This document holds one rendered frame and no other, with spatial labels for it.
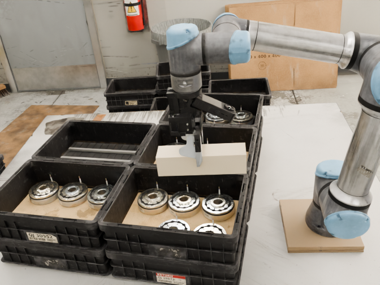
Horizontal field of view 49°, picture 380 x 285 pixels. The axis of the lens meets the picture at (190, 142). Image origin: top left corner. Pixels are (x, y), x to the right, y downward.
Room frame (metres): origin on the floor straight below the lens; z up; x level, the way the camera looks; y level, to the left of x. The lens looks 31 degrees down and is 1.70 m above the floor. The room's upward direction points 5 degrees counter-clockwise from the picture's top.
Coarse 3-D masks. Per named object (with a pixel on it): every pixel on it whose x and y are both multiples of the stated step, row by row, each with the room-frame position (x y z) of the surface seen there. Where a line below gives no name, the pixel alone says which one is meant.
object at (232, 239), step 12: (132, 168) 1.16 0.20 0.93; (144, 168) 1.16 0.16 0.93; (156, 168) 1.15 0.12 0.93; (240, 192) 0.98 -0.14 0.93; (108, 204) 0.98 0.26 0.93; (240, 204) 0.92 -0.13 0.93; (240, 216) 0.87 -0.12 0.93; (108, 228) 0.89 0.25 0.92; (120, 228) 0.88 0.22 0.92; (132, 228) 0.87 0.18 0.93; (144, 228) 0.86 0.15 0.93; (156, 228) 0.86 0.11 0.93; (168, 228) 0.85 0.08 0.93; (192, 240) 0.82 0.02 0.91; (204, 240) 0.81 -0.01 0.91; (216, 240) 0.80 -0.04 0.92; (228, 240) 0.79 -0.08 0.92
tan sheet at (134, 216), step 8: (136, 200) 1.11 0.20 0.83; (200, 200) 1.08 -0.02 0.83; (136, 208) 1.07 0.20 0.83; (168, 208) 1.06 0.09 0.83; (128, 216) 1.04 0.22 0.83; (136, 216) 1.03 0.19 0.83; (144, 216) 1.03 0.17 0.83; (152, 216) 1.02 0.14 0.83; (160, 216) 1.02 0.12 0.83; (168, 216) 1.02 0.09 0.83; (192, 216) 1.01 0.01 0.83; (200, 216) 1.00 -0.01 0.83; (232, 216) 0.99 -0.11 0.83; (136, 224) 0.99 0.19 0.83; (144, 224) 0.99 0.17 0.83; (152, 224) 0.98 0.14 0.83; (192, 224) 0.97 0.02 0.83; (200, 224) 0.96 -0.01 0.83; (224, 224) 0.95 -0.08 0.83; (232, 224) 0.95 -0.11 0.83
